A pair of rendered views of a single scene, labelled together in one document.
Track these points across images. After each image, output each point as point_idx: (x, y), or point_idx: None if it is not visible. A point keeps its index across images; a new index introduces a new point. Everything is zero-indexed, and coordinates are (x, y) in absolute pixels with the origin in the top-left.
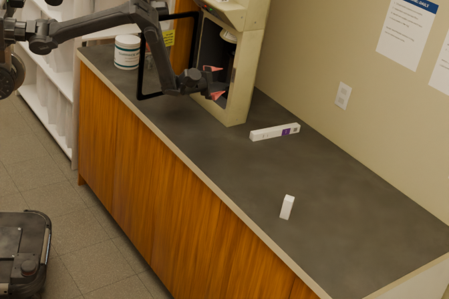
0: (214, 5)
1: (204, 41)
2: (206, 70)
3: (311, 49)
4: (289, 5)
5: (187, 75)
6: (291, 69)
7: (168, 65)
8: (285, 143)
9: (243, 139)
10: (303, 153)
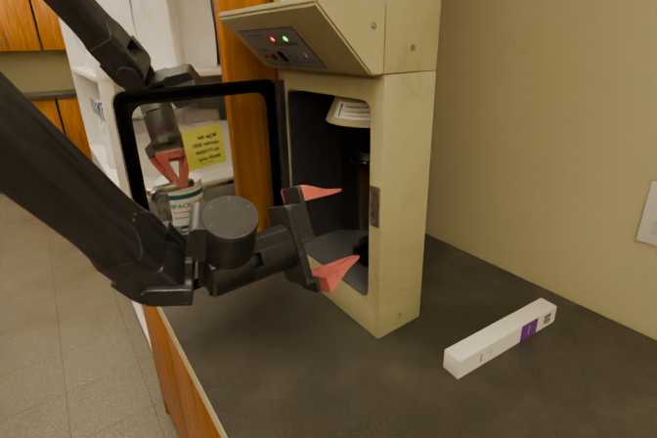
0: (284, 4)
1: (298, 148)
2: (290, 200)
3: (534, 126)
4: (461, 55)
5: (197, 224)
6: (487, 182)
7: (73, 195)
8: (544, 367)
9: (429, 374)
10: (614, 400)
